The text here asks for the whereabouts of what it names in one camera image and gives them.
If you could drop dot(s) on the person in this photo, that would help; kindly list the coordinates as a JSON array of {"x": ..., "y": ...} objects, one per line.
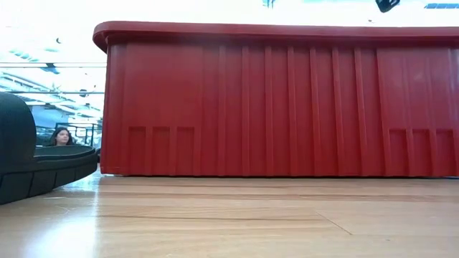
[{"x": 61, "y": 138}]

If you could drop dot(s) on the black rubber slide sandal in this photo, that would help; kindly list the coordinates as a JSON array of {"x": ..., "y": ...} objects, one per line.
[{"x": 21, "y": 172}]

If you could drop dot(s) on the red plastic bin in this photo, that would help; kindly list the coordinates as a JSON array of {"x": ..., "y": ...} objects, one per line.
[{"x": 287, "y": 107}]

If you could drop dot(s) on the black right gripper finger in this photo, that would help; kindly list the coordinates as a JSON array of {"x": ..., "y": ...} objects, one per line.
[{"x": 387, "y": 5}]

